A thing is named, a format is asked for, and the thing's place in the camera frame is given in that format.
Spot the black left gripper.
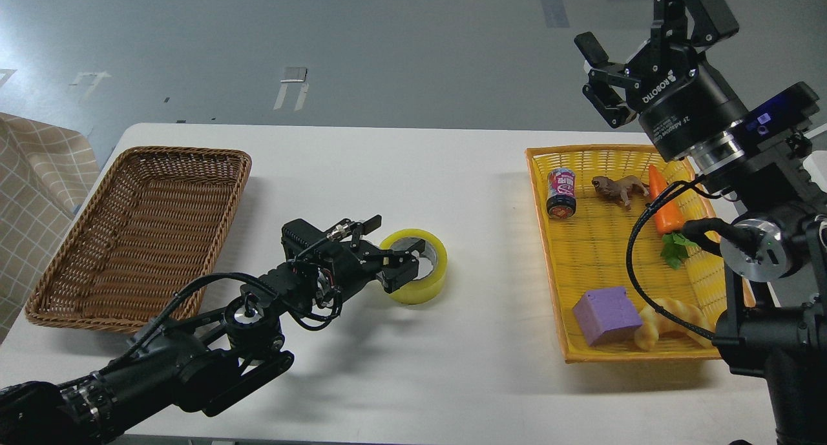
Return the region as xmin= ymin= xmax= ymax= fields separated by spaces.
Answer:
xmin=317 ymin=216 xmax=426 ymax=304

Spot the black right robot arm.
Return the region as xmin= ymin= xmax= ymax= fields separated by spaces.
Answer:
xmin=575 ymin=0 xmax=826 ymax=444

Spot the purple foam cube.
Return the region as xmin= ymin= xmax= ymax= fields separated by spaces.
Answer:
xmin=572 ymin=286 xmax=643 ymax=347

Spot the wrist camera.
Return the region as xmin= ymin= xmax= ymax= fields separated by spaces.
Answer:
xmin=733 ymin=82 xmax=819 ymax=156
xmin=282 ymin=218 xmax=335 ymax=269

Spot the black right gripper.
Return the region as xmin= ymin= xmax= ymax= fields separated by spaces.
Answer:
xmin=574 ymin=0 xmax=748 ymax=161

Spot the toy croissant bread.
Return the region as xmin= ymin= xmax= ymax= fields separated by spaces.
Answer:
xmin=633 ymin=298 xmax=713 ymax=351

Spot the small drink can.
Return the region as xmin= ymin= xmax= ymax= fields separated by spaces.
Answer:
xmin=546 ymin=167 xmax=576 ymax=219

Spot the orange toy carrot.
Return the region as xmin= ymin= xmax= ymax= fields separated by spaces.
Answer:
xmin=647 ymin=165 xmax=695 ymax=269

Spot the brown toy lion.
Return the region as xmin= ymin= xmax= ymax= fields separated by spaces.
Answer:
xmin=591 ymin=175 xmax=649 ymax=211

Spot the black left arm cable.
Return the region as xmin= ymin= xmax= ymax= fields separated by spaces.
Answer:
xmin=126 ymin=232 xmax=350 ymax=362

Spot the yellow tape roll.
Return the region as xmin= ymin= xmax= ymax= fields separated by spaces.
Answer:
xmin=381 ymin=229 xmax=448 ymax=305

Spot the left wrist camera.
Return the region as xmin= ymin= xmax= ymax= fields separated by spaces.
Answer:
xmin=282 ymin=218 xmax=335 ymax=269

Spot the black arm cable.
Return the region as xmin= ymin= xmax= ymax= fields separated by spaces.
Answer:
xmin=126 ymin=232 xmax=350 ymax=362
xmin=625 ymin=180 xmax=744 ymax=342

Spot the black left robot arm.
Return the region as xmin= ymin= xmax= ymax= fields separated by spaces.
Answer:
xmin=2 ymin=216 xmax=443 ymax=444

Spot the beige checkered cloth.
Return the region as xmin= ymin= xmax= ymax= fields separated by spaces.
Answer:
xmin=1 ymin=113 xmax=99 ymax=338

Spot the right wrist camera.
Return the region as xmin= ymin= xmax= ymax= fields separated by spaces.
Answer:
xmin=733 ymin=82 xmax=819 ymax=156

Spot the brown wicker basket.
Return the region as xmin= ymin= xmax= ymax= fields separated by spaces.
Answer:
xmin=24 ymin=147 xmax=252 ymax=334

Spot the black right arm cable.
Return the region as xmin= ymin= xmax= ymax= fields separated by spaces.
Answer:
xmin=625 ymin=180 xmax=744 ymax=342

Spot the yellow plastic basket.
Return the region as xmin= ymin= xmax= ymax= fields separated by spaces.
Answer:
xmin=525 ymin=144 xmax=726 ymax=364

